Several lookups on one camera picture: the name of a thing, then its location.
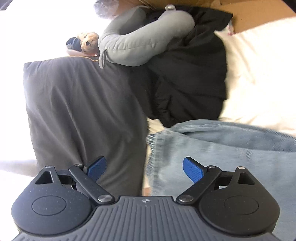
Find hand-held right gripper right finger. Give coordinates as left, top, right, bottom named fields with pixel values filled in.
left=176, top=157, right=256, bottom=205

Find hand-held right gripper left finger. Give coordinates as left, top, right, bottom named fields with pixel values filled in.
left=35, top=156, right=115, bottom=205

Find light blue denim pants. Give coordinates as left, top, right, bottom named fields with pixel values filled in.
left=142, top=119, right=296, bottom=241

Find dark grey pillow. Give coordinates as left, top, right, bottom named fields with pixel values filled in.
left=23, top=56, right=153, bottom=197

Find black garment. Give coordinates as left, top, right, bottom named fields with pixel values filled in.
left=128, top=7, right=233, bottom=128

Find cream bear print bed sheet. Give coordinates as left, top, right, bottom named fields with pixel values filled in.
left=147, top=17, right=296, bottom=138

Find brown teddy bear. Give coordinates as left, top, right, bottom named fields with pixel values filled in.
left=66, top=31, right=100, bottom=57

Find grey neck pillow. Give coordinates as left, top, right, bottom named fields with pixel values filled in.
left=97, top=5, right=195, bottom=69

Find brown cardboard sheet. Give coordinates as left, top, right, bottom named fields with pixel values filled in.
left=118, top=0, right=296, bottom=34

